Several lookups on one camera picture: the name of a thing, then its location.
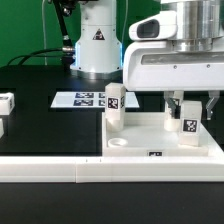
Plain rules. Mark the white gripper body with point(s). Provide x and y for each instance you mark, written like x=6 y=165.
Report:
x=154 y=66

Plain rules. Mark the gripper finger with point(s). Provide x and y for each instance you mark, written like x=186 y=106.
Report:
x=168 y=97
x=214 y=96

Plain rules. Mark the white square tabletop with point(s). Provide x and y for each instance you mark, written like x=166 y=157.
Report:
x=144 y=135

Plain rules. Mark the white part at left edge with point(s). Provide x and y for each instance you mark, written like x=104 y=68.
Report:
x=1 y=128

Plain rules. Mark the white L-shaped fence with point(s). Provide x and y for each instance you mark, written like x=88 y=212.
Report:
x=115 y=169

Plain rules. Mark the white marker base plate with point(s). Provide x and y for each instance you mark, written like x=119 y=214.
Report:
x=79 y=100

